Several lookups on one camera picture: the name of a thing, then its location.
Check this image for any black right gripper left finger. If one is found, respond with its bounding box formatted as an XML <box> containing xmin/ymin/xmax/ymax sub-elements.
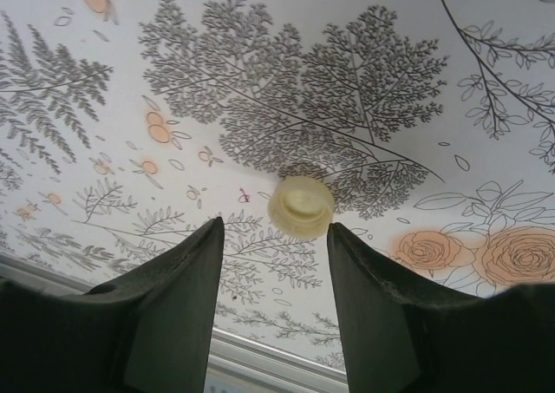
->
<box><xmin>0</xmin><ymin>217</ymin><xmax>225</xmax><ymax>393</ymax></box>

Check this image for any pale yellow bottle cap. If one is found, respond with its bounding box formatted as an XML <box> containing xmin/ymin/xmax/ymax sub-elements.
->
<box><xmin>266</xmin><ymin>175</ymin><xmax>336</xmax><ymax>240</ymax></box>

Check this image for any aluminium table edge rail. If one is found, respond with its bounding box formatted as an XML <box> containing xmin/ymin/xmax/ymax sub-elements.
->
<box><xmin>0</xmin><ymin>253</ymin><xmax>348</xmax><ymax>393</ymax></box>

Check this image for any floral patterned table cover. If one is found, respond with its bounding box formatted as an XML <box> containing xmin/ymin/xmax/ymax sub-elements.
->
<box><xmin>0</xmin><ymin>0</ymin><xmax>555</xmax><ymax>370</ymax></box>

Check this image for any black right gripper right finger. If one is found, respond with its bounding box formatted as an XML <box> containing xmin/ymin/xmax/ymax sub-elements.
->
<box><xmin>327</xmin><ymin>222</ymin><xmax>555</xmax><ymax>393</ymax></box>

